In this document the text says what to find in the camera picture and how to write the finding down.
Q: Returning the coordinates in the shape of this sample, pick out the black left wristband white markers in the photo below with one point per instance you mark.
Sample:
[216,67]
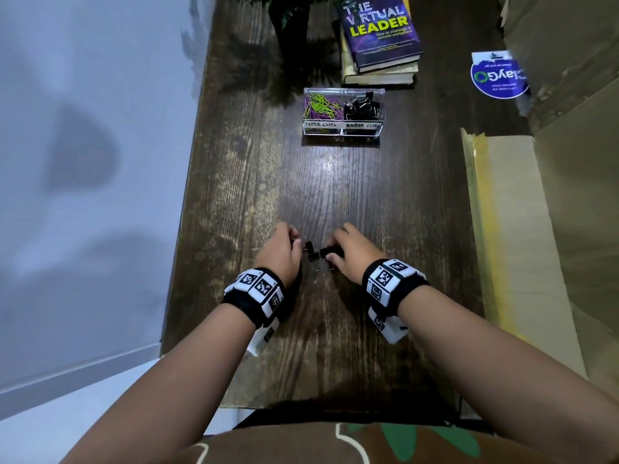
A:
[254,297]

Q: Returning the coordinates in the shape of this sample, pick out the person's right hand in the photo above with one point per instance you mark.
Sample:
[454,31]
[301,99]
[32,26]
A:
[360,251]

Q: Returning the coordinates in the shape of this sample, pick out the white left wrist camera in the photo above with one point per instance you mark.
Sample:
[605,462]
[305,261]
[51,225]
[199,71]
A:
[263,338]

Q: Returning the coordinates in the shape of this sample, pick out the black right wristband white markers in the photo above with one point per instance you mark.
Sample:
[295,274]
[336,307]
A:
[394,285]

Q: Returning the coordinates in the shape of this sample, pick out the large brown cardboard box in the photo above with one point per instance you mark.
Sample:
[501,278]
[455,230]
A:
[570,140]

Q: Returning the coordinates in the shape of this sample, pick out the purple hardcover book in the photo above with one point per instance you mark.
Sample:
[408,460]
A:
[379,28]

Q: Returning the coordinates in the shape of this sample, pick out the clear two-compartment plastic box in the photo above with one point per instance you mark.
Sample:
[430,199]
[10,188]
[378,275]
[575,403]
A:
[343,130]

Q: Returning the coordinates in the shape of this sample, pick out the yellowish cardboard sheet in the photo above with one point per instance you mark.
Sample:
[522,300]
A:
[522,246]

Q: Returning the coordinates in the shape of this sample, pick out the green potted artificial plant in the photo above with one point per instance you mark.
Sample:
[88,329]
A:
[290,24]

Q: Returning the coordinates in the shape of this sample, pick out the single black binder clip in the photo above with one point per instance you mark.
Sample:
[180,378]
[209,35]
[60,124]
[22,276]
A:
[331,251]
[308,247]
[314,258]

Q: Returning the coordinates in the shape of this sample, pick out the bunch of sorted paper clips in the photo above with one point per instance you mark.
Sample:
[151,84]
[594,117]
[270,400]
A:
[321,106]

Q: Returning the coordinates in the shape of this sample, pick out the person's right forearm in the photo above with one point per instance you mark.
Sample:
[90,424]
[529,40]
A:
[512,372]

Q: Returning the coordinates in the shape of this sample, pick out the person's left forearm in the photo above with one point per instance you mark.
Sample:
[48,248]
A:
[169,386]

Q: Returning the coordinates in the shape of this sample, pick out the tan book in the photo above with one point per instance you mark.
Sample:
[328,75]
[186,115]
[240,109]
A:
[382,78]

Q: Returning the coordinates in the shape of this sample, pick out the bunch of sorted binder clips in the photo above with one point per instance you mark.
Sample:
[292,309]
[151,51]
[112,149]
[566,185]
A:
[362,108]

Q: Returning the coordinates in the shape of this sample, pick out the person's left hand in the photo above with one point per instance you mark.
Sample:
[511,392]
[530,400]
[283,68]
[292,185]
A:
[280,256]

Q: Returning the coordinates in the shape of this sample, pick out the blue round sticker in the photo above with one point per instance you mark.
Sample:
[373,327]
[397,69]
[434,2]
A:
[498,79]

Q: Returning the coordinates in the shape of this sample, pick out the black wristband white markers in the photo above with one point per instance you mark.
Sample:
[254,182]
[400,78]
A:
[394,285]
[254,297]

